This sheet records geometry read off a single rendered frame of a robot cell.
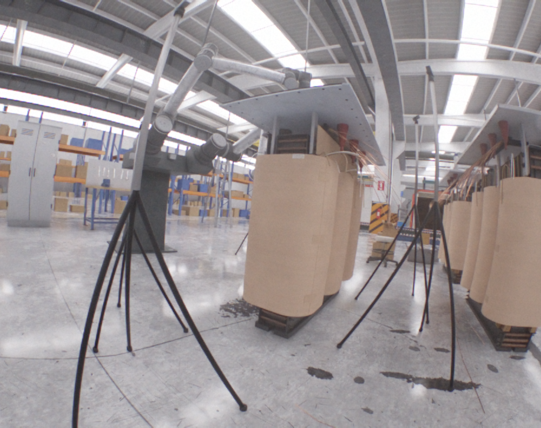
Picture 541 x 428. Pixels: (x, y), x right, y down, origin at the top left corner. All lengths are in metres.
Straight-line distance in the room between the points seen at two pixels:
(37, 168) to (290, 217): 4.84
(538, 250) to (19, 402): 2.66
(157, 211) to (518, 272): 3.75
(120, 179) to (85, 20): 4.61
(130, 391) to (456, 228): 3.72
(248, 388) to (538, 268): 1.81
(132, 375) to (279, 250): 0.97
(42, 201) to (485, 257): 6.30
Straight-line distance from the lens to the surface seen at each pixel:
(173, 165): 2.94
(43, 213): 5.33
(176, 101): 2.49
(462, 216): 3.65
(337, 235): 1.67
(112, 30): 7.80
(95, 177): 5.84
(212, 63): 2.02
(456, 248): 3.66
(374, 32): 5.85
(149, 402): 1.07
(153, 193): 3.35
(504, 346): 2.02
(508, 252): 1.80
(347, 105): 1.33
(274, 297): 1.35
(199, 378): 1.18
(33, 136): 5.37
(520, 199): 1.80
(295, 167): 1.25
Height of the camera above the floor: 0.79
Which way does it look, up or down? 2 degrees down
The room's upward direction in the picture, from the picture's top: 6 degrees clockwise
